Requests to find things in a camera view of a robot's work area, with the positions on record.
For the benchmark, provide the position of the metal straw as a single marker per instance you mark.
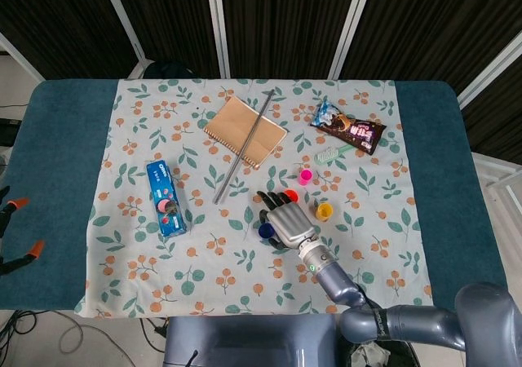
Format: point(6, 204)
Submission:
point(244, 147)

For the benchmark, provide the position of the black device box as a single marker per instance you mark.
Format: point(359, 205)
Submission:
point(7, 132)

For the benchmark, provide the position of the black-lined trash bin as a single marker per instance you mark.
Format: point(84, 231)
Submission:
point(367, 352)

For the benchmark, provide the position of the yellow plastic cup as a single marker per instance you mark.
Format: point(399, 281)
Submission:
point(324, 212)

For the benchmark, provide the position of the dark folding screen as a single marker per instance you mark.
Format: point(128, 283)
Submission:
point(285, 20)

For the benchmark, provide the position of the orange plastic cup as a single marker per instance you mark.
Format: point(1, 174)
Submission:
point(292, 195)

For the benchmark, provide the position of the brown chocolate snack packet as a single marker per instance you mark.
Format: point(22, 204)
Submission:
point(350, 128)

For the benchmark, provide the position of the pink plastic cup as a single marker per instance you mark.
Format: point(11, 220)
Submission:
point(305, 177)

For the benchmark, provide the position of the dark blue plastic cup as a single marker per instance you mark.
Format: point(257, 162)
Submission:
point(265, 231)

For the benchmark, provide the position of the black bag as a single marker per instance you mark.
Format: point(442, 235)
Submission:
point(169, 70)

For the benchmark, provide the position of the brown spiral notebook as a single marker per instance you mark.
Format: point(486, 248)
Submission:
point(232, 126)

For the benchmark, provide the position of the floral tablecloth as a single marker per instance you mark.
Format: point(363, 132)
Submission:
point(244, 285)

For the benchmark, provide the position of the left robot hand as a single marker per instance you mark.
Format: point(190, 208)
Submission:
point(4, 220)

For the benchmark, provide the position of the light green comb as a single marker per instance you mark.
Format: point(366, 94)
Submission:
point(328, 154)

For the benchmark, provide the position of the blue Oreo cookie box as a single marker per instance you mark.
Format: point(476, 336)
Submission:
point(165, 200)

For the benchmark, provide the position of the teal table cover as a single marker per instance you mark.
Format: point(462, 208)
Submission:
point(53, 147)

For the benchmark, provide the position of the blue-grey robot torso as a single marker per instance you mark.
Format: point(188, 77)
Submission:
point(249, 340)

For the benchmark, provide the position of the white metal rack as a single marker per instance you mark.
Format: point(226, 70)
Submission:
point(499, 183)

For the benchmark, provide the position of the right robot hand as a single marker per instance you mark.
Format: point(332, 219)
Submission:
point(289, 222)

